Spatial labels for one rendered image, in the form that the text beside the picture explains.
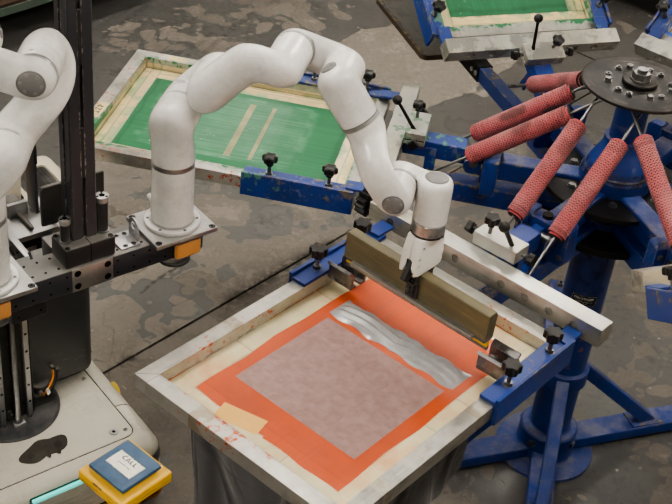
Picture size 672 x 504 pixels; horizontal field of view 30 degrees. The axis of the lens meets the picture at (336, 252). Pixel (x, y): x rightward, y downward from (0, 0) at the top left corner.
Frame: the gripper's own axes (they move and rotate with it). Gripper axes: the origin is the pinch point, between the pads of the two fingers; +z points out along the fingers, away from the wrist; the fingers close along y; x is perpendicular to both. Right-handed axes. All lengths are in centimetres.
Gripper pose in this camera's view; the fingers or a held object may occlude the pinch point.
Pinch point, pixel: (417, 285)
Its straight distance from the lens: 277.2
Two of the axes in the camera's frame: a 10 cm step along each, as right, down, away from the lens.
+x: 7.4, 4.5, -4.9
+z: -1.1, 8.1, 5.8
